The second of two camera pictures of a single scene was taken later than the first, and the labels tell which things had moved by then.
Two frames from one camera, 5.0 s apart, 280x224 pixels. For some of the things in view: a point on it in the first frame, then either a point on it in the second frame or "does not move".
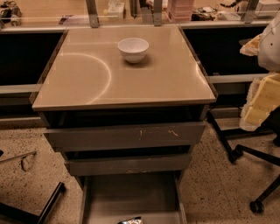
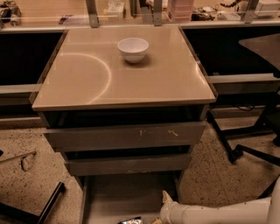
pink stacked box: [180, 11] does not move
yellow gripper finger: [251, 47] -> [167, 200]
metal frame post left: [93, 14] does not move
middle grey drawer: [129, 165] does not move
